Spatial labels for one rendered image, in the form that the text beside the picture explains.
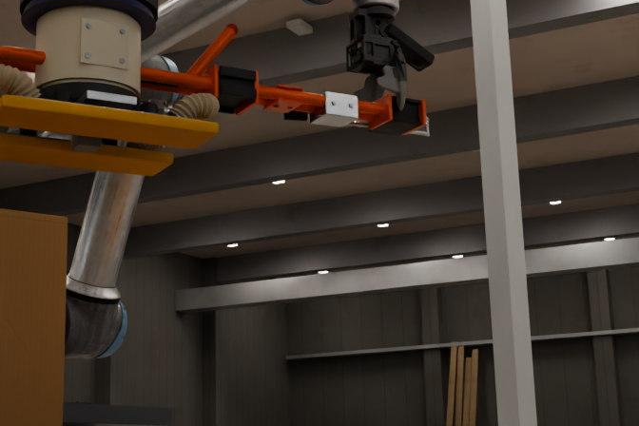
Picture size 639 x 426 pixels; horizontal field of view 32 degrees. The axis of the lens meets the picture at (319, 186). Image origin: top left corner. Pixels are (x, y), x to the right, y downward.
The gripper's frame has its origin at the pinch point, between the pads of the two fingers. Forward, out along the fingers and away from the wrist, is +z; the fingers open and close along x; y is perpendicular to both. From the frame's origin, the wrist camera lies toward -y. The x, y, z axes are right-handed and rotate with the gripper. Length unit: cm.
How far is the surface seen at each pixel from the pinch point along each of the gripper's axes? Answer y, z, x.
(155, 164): 45.2, 13.2, -4.3
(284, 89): 24.1, -0.4, 3.9
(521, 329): -198, 9, -220
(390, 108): 2.9, 0.8, 4.8
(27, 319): 73, 45, 27
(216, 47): 36.5, -7.1, 2.5
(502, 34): -200, -129, -220
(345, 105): 11.8, 0.9, 3.8
